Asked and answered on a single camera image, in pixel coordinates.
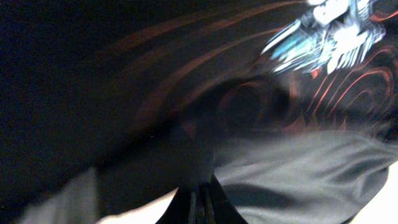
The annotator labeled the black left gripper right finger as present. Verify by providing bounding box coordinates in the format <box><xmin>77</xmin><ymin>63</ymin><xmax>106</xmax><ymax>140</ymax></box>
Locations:
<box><xmin>206</xmin><ymin>175</ymin><xmax>248</xmax><ymax>224</ymax></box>

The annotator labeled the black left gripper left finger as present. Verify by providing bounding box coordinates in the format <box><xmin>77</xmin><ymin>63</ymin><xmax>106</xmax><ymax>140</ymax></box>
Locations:
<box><xmin>156</xmin><ymin>188</ymin><xmax>196</xmax><ymax>224</ymax></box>

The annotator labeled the black orange-patterned jersey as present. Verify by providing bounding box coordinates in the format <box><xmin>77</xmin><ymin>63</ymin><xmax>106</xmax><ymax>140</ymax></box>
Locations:
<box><xmin>1</xmin><ymin>1</ymin><xmax>397</xmax><ymax>223</ymax></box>

